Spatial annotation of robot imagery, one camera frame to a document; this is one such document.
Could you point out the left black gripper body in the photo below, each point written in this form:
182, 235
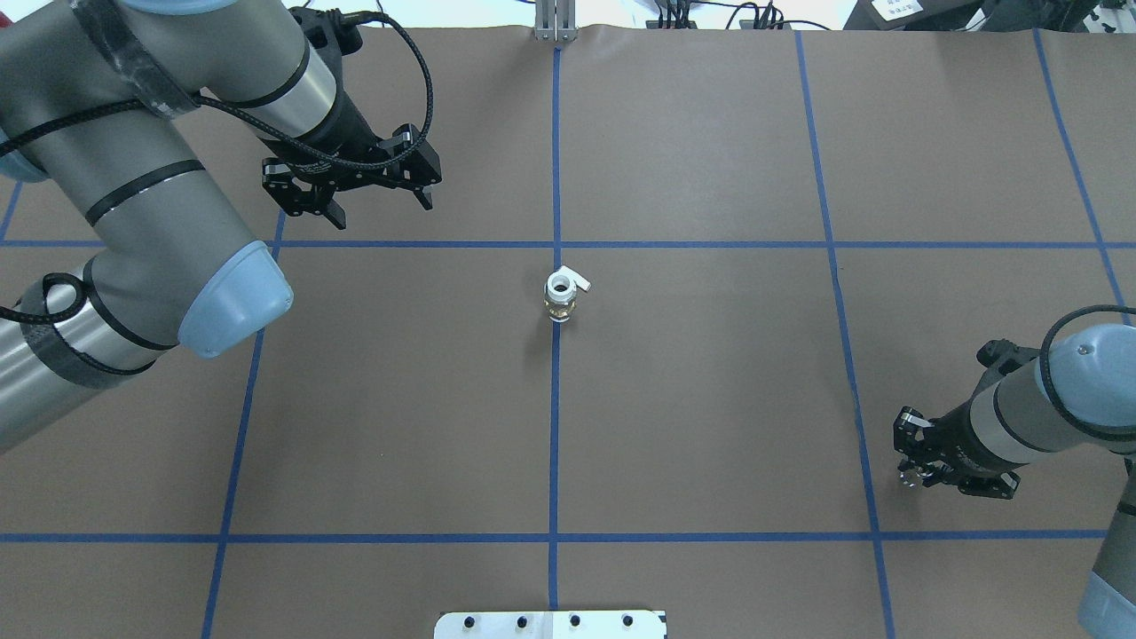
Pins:
349, 130

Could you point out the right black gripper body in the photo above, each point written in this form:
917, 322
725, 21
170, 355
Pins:
952, 429

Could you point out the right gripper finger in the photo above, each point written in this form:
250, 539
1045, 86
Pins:
909, 429
1003, 486

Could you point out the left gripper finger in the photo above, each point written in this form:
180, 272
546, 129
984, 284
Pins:
316, 201
422, 192

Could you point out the small metal pipe fitting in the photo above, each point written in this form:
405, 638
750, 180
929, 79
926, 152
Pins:
913, 477

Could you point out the PPR valve with metal handle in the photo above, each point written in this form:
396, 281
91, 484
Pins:
561, 291

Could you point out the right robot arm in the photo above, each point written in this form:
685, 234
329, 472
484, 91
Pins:
1029, 404

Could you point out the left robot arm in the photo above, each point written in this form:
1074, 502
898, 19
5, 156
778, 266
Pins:
91, 91

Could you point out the brown paper table cover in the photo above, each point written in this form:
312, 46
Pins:
789, 237

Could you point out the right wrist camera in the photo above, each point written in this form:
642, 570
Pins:
1004, 357

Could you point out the aluminium frame post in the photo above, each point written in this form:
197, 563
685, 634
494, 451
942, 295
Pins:
555, 21

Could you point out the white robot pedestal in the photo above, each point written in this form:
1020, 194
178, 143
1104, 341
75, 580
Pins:
553, 624

